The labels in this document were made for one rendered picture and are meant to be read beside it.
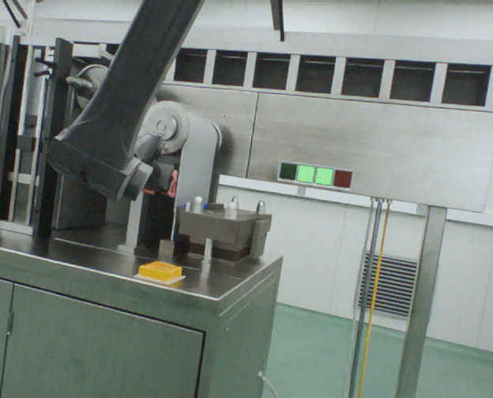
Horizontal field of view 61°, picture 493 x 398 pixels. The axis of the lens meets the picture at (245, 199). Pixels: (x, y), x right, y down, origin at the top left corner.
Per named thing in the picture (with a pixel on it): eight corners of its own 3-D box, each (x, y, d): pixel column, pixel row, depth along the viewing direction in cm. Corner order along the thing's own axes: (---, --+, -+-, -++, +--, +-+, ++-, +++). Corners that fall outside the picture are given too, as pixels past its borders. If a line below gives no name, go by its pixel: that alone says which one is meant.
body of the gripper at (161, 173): (167, 191, 99) (156, 174, 92) (129, 185, 101) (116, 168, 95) (176, 169, 101) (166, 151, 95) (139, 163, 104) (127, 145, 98)
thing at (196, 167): (173, 212, 116) (182, 145, 115) (205, 208, 138) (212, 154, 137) (174, 212, 116) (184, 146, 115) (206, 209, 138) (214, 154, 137)
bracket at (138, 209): (116, 249, 113) (131, 137, 111) (129, 246, 119) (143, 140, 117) (132, 253, 111) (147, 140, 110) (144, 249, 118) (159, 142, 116)
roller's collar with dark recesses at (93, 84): (71, 95, 119) (74, 73, 118) (85, 100, 124) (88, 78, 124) (90, 97, 117) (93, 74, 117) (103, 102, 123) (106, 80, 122)
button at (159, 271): (137, 276, 89) (139, 265, 89) (153, 271, 96) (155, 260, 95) (167, 283, 87) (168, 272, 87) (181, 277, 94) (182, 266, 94)
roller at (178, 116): (144, 144, 117) (148, 104, 117) (182, 154, 142) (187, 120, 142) (180, 150, 114) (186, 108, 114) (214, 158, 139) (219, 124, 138)
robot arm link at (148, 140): (152, 170, 48) (63, 123, 46) (129, 212, 49) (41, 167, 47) (171, 139, 90) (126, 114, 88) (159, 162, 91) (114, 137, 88)
